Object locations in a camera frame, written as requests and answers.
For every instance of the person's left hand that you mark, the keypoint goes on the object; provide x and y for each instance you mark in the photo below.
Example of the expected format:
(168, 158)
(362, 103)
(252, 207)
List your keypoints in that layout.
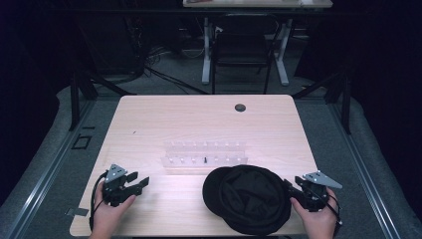
(107, 215)

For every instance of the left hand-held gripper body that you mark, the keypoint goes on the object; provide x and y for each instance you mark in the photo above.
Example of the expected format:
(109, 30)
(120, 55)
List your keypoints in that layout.
(114, 186)

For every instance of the black chair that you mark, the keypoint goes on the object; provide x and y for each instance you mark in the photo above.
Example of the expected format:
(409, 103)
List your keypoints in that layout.
(242, 46)

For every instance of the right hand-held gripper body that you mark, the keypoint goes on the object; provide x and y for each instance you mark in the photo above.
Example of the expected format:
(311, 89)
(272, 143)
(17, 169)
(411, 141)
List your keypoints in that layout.
(315, 192)

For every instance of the black tape square outline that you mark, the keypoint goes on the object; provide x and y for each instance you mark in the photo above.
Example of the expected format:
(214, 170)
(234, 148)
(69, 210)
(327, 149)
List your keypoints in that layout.
(81, 142)

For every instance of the white-legged desk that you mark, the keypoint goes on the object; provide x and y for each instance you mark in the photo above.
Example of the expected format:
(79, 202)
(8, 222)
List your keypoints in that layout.
(258, 3)

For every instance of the short black tape strip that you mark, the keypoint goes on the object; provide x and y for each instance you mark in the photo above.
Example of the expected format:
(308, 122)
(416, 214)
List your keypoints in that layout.
(88, 127)

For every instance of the black metal frame stand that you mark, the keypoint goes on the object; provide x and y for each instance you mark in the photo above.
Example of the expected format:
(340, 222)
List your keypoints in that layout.
(345, 99)
(75, 99)

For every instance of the person's right hand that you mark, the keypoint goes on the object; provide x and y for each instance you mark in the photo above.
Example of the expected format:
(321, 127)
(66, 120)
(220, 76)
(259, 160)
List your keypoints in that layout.
(316, 222)

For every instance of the clear acrylic rack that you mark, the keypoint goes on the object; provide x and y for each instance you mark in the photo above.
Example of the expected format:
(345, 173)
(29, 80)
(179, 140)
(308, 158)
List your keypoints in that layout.
(205, 156)

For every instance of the black cloth hat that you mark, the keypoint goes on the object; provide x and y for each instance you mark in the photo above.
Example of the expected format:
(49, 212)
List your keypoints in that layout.
(247, 199)

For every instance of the grey tape piece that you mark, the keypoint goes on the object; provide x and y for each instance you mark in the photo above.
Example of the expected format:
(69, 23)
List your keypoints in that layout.
(77, 211)

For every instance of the aluminium floor rail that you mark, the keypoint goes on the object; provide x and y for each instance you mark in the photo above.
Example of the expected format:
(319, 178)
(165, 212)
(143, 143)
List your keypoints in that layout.
(49, 166)
(361, 166)

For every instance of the grey round table grommet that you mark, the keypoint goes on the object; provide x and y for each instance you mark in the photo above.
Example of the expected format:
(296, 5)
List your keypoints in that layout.
(240, 107)

